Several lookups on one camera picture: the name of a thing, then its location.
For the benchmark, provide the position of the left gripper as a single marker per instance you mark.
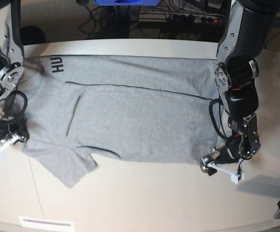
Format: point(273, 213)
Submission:
point(227, 154)

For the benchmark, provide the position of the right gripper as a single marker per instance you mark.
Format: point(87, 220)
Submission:
point(17, 126)

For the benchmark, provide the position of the grey T-shirt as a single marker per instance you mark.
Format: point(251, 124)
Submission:
point(138, 109)

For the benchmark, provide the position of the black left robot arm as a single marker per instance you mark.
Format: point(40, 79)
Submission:
point(246, 28)

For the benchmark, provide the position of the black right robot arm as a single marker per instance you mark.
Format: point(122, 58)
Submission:
point(13, 102)

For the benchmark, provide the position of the blue plastic part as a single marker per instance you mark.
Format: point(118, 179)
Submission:
point(127, 2)

